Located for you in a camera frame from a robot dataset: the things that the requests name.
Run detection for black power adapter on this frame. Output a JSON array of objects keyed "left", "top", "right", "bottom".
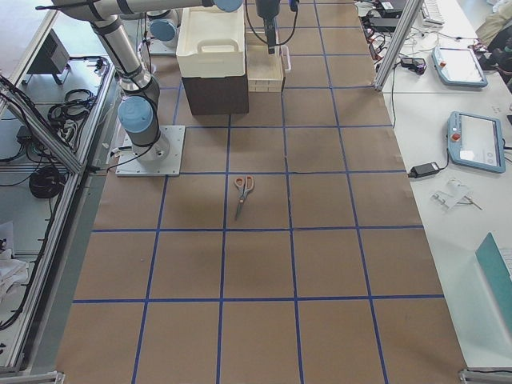
[{"left": 408, "top": 162, "right": 441, "bottom": 178}]

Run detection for brown paper table mat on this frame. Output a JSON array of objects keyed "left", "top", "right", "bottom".
[{"left": 56, "top": 1, "right": 464, "bottom": 383}]

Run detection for upper blue teach pendant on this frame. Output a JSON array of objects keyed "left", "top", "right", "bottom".
[{"left": 431, "top": 46, "right": 488, "bottom": 88}]

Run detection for lower blue teach pendant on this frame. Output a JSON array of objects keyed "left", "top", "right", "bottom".
[{"left": 447, "top": 111, "right": 506, "bottom": 174}]

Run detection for blue teach pendant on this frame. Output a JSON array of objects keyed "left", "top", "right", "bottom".
[
  {"left": 431, "top": 46, "right": 488, "bottom": 88},
  {"left": 447, "top": 111, "right": 506, "bottom": 174}
]

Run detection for grey metal box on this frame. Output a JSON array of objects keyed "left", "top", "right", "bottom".
[{"left": 22, "top": 29, "right": 70, "bottom": 85}]

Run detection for aluminium frame post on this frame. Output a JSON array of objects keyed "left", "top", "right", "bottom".
[{"left": 374, "top": 0, "right": 422, "bottom": 91}]

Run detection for light wooden drawer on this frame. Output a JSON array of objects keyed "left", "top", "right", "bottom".
[{"left": 246, "top": 32, "right": 291, "bottom": 93}]

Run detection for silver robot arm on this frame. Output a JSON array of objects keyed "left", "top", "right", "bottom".
[
  {"left": 47, "top": 1, "right": 242, "bottom": 161},
  {"left": 146, "top": 9, "right": 182, "bottom": 48}
]

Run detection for teal folder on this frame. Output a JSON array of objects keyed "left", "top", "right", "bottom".
[{"left": 476, "top": 233, "right": 511, "bottom": 328}]

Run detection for orange grey handled scissors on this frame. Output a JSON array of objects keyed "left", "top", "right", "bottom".
[{"left": 234, "top": 175, "right": 255, "bottom": 220}]

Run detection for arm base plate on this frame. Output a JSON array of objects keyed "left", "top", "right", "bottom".
[{"left": 114, "top": 126, "right": 186, "bottom": 177}]

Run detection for coiled black cable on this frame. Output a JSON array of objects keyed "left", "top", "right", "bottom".
[{"left": 28, "top": 166, "right": 65, "bottom": 200}]

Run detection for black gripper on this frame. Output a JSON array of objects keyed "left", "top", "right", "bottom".
[{"left": 256, "top": 0, "right": 279, "bottom": 54}]

